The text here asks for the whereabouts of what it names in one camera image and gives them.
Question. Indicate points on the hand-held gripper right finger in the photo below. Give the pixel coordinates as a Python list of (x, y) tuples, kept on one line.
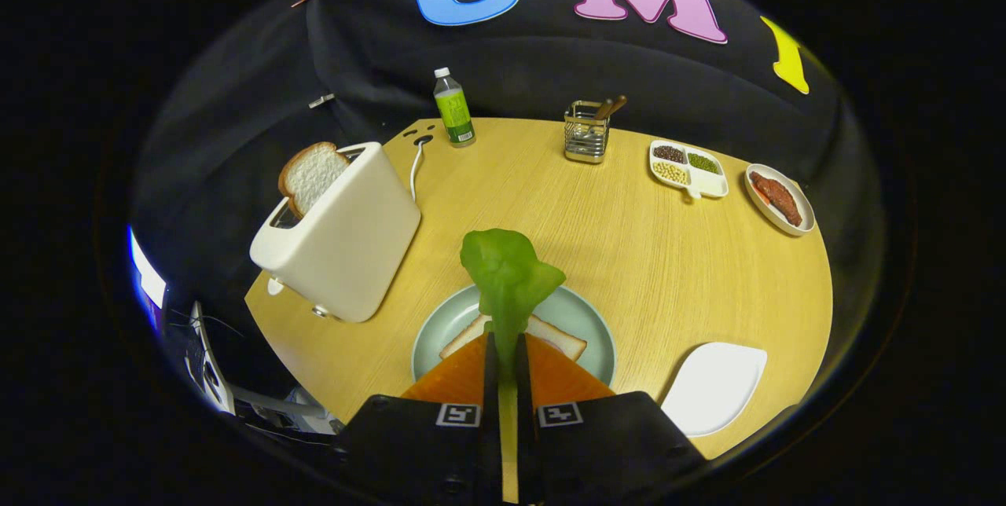
[(524, 380)]

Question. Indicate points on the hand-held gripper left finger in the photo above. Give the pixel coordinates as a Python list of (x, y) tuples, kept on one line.
[(491, 380)]

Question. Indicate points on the green lettuce leaf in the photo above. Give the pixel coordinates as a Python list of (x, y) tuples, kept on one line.
[(511, 278)]

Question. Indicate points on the white bread slice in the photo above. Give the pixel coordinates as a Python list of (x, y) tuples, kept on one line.
[(314, 174), (562, 342)]

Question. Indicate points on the pale green round plate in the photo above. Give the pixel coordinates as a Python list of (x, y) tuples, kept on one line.
[(585, 325)]

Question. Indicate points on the white leaf-shaped plate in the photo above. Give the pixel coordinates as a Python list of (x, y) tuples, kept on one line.
[(711, 388)]

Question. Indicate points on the white toaster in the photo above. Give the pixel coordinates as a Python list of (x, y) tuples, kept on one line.
[(354, 239)]

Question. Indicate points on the metal utensil holder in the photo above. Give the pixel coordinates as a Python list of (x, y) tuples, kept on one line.
[(585, 141)]

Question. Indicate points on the green label plastic bottle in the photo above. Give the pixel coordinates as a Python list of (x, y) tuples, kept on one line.
[(454, 113)]

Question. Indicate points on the white divided bean dish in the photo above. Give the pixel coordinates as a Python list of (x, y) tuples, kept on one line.
[(711, 182)]

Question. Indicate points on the white oval plate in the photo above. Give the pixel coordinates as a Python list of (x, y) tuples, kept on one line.
[(758, 204)]

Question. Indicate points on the black backdrop cloth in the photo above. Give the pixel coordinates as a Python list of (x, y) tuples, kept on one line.
[(550, 74)]

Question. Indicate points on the red meat slice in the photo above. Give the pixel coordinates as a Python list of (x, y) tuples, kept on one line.
[(776, 196)]

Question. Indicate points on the metal cloth clip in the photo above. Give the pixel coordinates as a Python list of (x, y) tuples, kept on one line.
[(321, 100)]

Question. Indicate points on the glowing screen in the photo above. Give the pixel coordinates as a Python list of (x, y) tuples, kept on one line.
[(147, 280)]

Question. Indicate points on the white equipment frame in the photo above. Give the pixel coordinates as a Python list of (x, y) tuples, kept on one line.
[(206, 364)]

